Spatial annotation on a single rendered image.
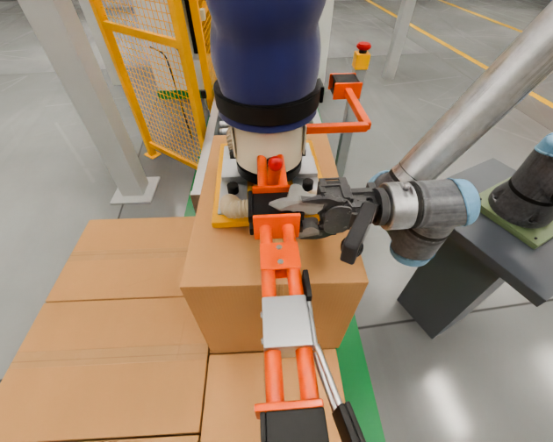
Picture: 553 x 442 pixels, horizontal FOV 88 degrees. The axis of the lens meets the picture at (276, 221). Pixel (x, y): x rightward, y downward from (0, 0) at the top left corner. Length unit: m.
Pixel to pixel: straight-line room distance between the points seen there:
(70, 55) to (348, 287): 1.77
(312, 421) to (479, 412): 1.41
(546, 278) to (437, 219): 0.62
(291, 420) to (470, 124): 0.59
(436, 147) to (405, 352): 1.18
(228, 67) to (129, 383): 0.88
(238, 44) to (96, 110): 1.60
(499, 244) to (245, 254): 0.83
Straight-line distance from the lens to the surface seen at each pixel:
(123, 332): 1.11
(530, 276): 1.13
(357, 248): 0.46
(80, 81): 2.02
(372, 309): 1.71
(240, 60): 0.56
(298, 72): 0.57
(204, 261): 0.66
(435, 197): 0.57
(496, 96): 0.68
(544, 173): 1.13
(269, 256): 0.45
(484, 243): 1.14
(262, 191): 0.54
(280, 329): 0.39
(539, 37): 0.70
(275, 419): 0.36
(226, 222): 0.67
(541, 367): 1.98
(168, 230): 1.31
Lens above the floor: 1.47
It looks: 47 degrees down
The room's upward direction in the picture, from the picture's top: straight up
